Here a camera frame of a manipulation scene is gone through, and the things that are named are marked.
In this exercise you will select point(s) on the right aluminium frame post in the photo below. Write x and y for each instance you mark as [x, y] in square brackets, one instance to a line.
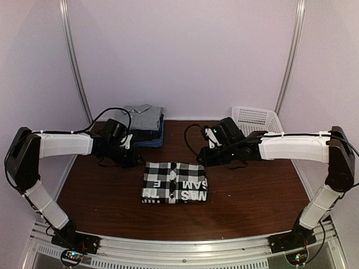
[293, 49]

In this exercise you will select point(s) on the circuit board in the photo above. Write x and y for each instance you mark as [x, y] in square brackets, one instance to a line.
[71, 258]
[297, 258]

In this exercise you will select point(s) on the grey folded shirt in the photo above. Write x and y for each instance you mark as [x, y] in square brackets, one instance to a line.
[143, 117]

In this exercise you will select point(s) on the aluminium frame post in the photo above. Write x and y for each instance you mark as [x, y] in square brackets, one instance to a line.
[293, 49]
[65, 17]

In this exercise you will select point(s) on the right circuit board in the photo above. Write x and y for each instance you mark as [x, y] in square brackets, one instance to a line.
[297, 258]

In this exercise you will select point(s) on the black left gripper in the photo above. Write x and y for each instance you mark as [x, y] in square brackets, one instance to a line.
[132, 161]

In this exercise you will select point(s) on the left circuit board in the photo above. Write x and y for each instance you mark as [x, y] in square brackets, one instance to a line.
[71, 258]

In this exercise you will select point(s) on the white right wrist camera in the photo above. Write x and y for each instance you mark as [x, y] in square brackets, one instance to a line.
[213, 141]

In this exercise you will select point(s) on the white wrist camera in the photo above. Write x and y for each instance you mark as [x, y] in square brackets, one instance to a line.
[126, 141]
[213, 141]

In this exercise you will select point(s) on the blue white checked folded shirt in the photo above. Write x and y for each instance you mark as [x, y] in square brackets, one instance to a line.
[149, 144]

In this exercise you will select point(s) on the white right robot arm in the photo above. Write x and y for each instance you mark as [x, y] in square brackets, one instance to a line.
[325, 162]

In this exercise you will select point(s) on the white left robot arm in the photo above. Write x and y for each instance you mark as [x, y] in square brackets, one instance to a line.
[33, 156]

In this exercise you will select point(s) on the dark folded shirt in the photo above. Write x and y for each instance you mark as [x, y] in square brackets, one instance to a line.
[148, 139]

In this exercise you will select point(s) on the black white plaid shirt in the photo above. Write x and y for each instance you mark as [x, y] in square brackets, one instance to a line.
[173, 183]

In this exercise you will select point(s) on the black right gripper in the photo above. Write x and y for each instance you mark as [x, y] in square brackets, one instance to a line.
[207, 161]

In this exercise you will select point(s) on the white plastic laundry basket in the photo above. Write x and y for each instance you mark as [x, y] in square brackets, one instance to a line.
[251, 119]

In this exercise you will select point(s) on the aluminium front rail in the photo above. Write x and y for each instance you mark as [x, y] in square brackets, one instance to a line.
[250, 252]

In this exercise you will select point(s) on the left aluminium frame post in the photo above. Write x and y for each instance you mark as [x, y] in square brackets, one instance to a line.
[65, 17]

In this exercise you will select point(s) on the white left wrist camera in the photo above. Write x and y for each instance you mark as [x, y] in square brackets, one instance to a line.
[126, 141]

